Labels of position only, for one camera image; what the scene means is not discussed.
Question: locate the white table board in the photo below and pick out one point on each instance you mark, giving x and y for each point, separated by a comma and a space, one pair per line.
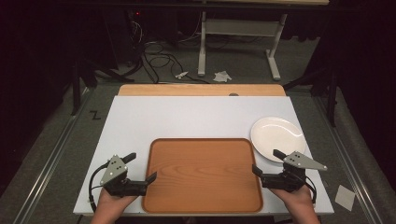
186, 118

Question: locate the small white plug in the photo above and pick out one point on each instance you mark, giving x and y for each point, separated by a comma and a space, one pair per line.
181, 75

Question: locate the crumpled white paper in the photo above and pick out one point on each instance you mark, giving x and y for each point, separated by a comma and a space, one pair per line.
222, 76

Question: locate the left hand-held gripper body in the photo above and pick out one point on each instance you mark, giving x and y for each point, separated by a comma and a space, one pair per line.
113, 171

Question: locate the person's right hand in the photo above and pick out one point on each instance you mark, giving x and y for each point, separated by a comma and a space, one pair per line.
297, 199

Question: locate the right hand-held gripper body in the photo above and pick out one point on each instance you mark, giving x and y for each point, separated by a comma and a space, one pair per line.
292, 180

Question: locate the black metal stand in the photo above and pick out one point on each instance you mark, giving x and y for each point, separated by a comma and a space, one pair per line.
332, 96
76, 90

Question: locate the white plate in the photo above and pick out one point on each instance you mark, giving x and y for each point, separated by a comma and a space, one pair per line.
275, 135

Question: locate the white metal desk frame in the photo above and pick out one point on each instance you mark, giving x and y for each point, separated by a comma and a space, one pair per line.
202, 46

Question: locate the metal floor rail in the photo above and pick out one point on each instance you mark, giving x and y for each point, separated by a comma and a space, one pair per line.
53, 161
345, 155

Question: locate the wooden tray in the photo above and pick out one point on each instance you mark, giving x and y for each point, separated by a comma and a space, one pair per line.
202, 177

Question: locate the person's left hand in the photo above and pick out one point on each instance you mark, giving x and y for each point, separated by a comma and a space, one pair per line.
110, 202

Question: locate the white paper square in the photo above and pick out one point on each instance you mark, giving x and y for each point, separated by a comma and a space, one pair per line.
345, 198

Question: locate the wooden table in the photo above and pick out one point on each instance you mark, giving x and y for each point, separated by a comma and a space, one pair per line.
199, 90

